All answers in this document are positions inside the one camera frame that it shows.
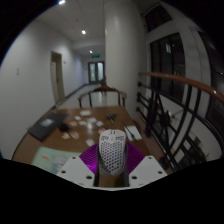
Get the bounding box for black railing with wooden handrail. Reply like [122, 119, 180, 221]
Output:
[135, 70, 224, 173]

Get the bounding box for large white paper card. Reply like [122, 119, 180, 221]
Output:
[79, 109, 93, 117]

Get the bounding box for white paper sheet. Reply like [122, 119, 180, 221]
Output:
[123, 125, 143, 142]

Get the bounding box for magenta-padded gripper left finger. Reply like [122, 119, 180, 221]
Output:
[55, 143, 101, 188]

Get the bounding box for pale green printed mouse pad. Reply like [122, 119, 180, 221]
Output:
[31, 146, 83, 175]

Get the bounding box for dark closed laptop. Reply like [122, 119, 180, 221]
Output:
[27, 112, 70, 142]

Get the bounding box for beige side door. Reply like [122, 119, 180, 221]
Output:
[50, 50, 67, 107]

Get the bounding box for white perforated computer mouse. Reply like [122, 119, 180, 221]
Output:
[97, 129, 128, 177]

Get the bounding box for ceiling lights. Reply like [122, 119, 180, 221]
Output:
[58, 0, 94, 55]

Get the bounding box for black cable bundle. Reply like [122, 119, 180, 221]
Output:
[105, 113, 117, 125]

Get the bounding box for glazed double door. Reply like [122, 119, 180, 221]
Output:
[87, 61, 106, 84]

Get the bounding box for dark pen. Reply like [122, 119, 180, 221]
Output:
[121, 121, 136, 141]

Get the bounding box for brown wooden chair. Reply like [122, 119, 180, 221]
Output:
[77, 85, 128, 109]

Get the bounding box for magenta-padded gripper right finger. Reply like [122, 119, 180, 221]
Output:
[124, 141, 168, 188]

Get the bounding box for dark framed window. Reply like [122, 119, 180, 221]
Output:
[149, 32, 187, 102]

